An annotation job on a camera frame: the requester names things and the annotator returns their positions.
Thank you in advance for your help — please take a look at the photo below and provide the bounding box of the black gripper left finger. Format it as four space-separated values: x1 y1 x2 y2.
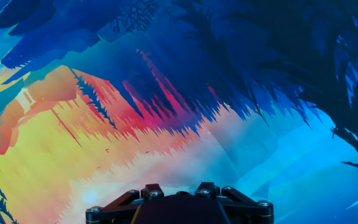
85 183 165 224

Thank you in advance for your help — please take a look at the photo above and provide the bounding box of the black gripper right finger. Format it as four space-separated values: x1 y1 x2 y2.
195 182 275 224

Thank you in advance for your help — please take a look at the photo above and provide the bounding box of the colourful forest landscape cloth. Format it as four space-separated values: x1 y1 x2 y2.
0 0 358 224

